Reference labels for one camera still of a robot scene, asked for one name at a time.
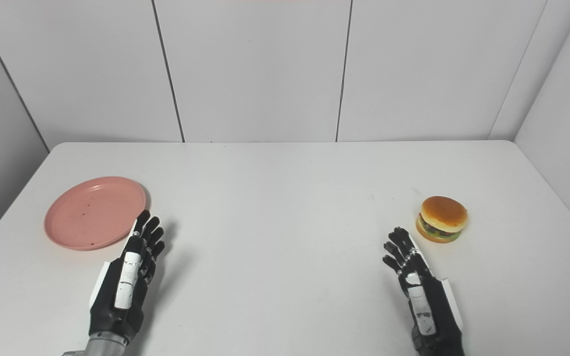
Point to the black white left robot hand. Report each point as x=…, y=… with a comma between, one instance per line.
x=127, y=277

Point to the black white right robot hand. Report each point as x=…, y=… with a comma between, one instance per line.
x=426, y=306

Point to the pink round plate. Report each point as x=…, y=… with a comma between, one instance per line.
x=94, y=213

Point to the toy hamburger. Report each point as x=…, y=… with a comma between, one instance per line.
x=443, y=217

